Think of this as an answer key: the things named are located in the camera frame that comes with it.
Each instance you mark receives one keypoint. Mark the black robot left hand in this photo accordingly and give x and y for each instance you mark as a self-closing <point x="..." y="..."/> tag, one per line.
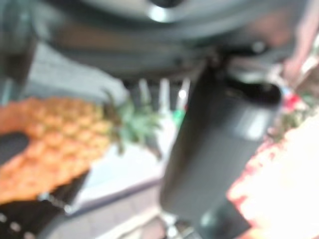
<point x="214" y="149"/>

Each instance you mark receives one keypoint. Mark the small green object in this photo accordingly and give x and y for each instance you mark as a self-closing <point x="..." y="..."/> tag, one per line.
<point x="180" y="116"/>

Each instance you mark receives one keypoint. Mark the white flat tray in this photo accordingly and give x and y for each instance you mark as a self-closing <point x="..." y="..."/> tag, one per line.
<point x="124" y="174"/>

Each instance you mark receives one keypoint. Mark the red and white floral cloth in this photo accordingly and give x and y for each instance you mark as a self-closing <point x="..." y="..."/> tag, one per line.
<point x="286" y="174"/>

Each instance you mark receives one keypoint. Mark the orange pineapple with green crown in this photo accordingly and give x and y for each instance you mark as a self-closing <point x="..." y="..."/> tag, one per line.
<point x="64" y="129"/>

